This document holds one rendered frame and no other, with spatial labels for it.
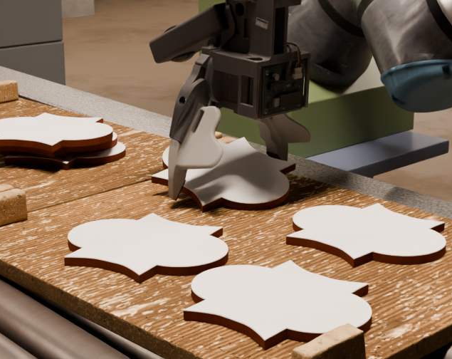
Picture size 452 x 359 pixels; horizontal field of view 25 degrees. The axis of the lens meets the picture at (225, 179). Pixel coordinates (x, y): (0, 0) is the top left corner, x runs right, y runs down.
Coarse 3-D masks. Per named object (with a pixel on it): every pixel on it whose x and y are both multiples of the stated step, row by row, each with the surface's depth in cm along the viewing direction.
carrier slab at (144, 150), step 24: (144, 144) 119; (168, 144) 119; (0, 168) 109; (24, 168) 109; (48, 168) 109; (72, 168) 109; (96, 168) 109; (120, 168) 109; (144, 168) 109; (48, 192) 101; (72, 192) 101; (96, 192) 102
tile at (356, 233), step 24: (312, 216) 92; (336, 216) 92; (360, 216) 92; (384, 216) 92; (288, 240) 87; (312, 240) 87; (336, 240) 86; (360, 240) 86; (384, 240) 86; (408, 240) 86; (432, 240) 86; (360, 264) 83; (408, 264) 83
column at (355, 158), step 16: (368, 144) 144; (384, 144) 144; (400, 144) 144; (416, 144) 144; (432, 144) 144; (448, 144) 146; (320, 160) 136; (336, 160) 136; (352, 160) 136; (368, 160) 136; (384, 160) 136; (400, 160) 139; (416, 160) 141; (368, 176) 135
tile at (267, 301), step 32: (192, 288) 77; (224, 288) 77; (256, 288) 77; (288, 288) 77; (320, 288) 77; (352, 288) 77; (192, 320) 73; (224, 320) 72; (256, 320) 71; (288, 320) 71; (320, 320) 71; (352, 320) 71
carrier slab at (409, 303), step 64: (128, 192) 101; (320, 192) 101; (0, 256) 85; (64, 256) 85; (256, 256) 85; (320, 256) 85; (448, 256) 85; (128, 320) 73; (384, 320) 73; (448, 320) 73
